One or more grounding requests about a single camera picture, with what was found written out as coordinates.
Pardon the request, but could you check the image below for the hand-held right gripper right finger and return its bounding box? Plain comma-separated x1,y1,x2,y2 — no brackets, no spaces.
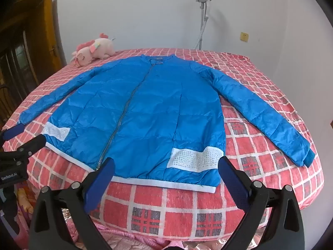
217,156,305,250

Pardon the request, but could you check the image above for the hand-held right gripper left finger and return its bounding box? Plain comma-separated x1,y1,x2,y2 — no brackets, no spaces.
28,157,115,250

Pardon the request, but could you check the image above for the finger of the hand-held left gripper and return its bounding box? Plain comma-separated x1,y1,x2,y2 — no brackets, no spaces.
0,123,26,146
5,135,47,160

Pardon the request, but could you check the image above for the blue puffer jacket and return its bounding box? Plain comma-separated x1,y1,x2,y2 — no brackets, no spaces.
19,54,316,194

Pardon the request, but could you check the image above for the wooden door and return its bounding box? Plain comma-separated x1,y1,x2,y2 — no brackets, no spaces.
0,0,63,127

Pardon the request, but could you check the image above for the red plaid blanket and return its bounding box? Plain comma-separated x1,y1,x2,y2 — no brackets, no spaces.
1,47,325,240

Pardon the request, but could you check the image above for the pink plush toy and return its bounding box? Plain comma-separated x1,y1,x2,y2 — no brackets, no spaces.
71,33,117,67

